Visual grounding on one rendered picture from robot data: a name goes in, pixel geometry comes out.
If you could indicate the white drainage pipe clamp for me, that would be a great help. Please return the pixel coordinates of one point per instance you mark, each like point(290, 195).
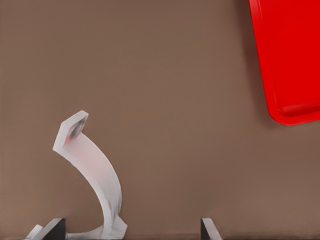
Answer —
point(100, 170)

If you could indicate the red plastic tray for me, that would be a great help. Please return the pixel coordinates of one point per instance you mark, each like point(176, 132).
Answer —
point(290, 60)

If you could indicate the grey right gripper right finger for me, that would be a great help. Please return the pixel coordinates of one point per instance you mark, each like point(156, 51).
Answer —
point(208, 230)

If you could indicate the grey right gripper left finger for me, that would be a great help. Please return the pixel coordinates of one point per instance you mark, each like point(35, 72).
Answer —
point(53, 230)

